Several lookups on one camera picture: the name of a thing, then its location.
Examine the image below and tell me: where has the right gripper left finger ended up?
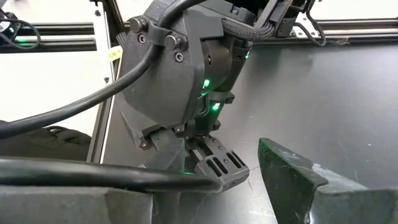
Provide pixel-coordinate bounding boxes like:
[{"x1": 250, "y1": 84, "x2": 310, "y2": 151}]
[{"x1": 0, "y1": 185, "x2": 183, "y2": 224}]

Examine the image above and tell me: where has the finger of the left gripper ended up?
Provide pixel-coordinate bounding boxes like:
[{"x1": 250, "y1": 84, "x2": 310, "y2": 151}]
[{"x1": 142, "y1": 128, "x2": 188, "y2": 174}]

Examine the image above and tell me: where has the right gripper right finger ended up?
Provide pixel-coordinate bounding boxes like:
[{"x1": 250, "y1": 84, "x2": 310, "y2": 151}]
[{"x1": 257, "y1": 137, "x2": 398, "y2": 224}]

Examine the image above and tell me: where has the black bag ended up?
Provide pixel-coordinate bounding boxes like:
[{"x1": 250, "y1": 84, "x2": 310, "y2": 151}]
[{"x1": 0, "y1": 120, "x2": 91, "y2": 162}]

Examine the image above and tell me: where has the thick black camera cable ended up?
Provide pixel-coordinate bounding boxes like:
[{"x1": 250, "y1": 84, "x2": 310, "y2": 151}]
[{"x1": 0, "y1": 0, "x2": 224, "y2": 194}]

